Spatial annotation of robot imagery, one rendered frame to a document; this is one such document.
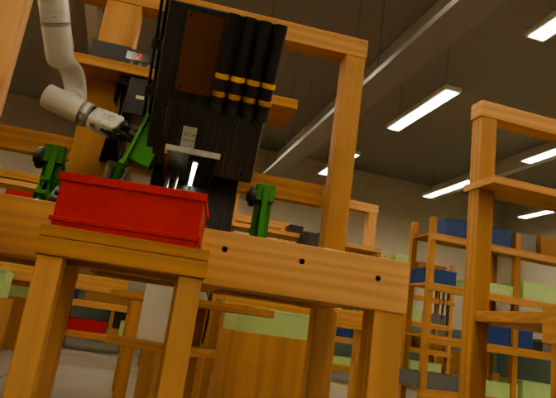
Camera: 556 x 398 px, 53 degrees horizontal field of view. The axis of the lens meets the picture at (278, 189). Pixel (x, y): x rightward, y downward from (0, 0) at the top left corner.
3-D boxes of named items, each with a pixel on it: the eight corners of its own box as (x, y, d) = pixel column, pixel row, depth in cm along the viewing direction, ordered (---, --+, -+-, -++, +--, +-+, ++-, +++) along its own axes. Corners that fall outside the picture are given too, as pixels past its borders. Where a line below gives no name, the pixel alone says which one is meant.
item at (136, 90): (168, 121, 205) (175, 84, 209) (122, 112, 203) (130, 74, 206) (167, 131, 217) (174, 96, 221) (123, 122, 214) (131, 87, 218)
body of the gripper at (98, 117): (83, 111, 180) (116, 126, 181) (97, 100, 189) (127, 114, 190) (78, 130, 184) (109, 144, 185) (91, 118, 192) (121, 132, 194)
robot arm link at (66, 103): (83, 118, 192) (73, 126, 184) (48, 102, 191) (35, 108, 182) (91, 98, 189) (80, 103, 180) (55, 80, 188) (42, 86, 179)
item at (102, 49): (128, 63, 211) (131, 46, 213) (88, 55, 208) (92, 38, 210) (129, 71, 218) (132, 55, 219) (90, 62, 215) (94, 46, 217)
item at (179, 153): (218, 163, 160) (220, 153, 161) (163, 153, 158) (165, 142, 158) (207, 192, 198) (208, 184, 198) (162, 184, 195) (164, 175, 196)
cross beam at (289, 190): (321, 205, 232) (323, 185, 234) (-6, 146, 210) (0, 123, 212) (318, 208, 237) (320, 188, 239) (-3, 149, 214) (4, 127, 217)
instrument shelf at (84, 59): (297, 108, 216) (298, 99, 217) (59, 58, 201) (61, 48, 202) (283, 129, 240) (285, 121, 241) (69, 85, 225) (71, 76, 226)
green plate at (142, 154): (141, 180, 172) (171, 123, 178) (117, 169, 171) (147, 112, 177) (142, 188, 183) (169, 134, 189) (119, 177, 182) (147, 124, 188)
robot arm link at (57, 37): (58, 17, 186) (68, 106, 198) (35, 22, 171) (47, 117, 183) (83, 19, 185) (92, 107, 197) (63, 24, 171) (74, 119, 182)
